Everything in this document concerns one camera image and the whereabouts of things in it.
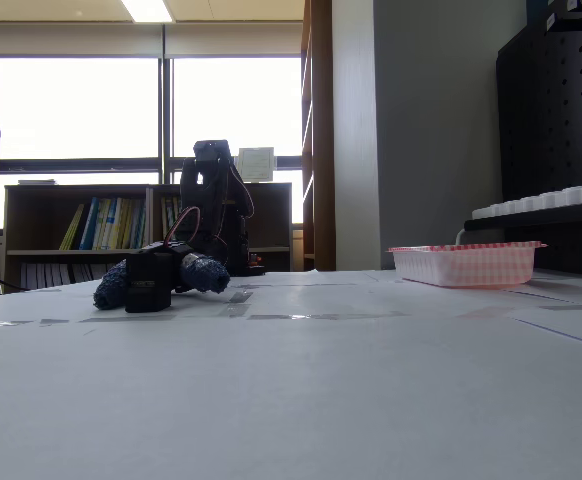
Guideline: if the white roller blind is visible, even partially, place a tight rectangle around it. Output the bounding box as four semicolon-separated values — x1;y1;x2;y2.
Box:
0;22;166;61
163;21;306;60

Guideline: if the small black cube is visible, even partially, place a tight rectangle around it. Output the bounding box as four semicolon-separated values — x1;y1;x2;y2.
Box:
124;248;175;315

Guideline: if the yellow book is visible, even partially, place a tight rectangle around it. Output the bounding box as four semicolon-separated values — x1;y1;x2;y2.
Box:
59;202;87;252
115;198;133;251

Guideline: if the white framed certificate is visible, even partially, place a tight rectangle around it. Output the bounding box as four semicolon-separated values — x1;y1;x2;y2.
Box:
235;146;276;183

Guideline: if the black shelf rail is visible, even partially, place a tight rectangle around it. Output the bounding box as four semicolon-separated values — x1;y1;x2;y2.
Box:
463;201;582;232

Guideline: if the ceiling light panel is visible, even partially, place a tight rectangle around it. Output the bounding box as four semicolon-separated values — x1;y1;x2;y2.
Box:
119;0;175;24

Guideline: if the black pegboard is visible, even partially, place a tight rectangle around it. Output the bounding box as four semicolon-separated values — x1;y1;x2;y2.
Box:
495;18;582;202

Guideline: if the white power strip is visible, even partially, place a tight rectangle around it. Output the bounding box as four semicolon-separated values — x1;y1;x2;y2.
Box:
471;179;582;220

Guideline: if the row of white binders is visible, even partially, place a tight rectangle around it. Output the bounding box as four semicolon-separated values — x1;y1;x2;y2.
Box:
19;261;123;291

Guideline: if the teal book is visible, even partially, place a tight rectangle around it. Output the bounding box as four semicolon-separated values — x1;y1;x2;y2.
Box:
132;199;148;251

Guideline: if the red servo wire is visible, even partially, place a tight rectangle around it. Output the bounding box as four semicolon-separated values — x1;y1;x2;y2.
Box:
163;205;203;247

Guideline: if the brown wooden bookshelf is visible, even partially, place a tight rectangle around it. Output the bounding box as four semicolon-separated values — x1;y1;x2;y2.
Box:
2;181;294;292

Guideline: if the red white checked tray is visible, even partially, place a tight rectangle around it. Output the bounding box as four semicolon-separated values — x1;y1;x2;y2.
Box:
386;240;548;290

